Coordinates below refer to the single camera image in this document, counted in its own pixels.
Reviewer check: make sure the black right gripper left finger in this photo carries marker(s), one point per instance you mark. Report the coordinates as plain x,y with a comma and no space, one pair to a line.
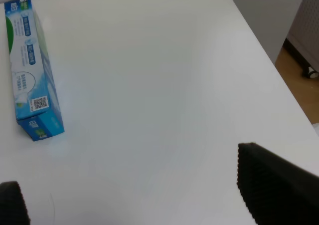
13,210

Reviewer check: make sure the grey perforated rolling cabinet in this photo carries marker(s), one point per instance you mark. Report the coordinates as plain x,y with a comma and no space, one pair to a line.
302,41

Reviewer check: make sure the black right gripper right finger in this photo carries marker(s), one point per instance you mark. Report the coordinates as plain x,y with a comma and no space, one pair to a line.
275,191

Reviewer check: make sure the blue toothpaste box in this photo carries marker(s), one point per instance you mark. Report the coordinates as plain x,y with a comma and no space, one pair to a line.
36,103

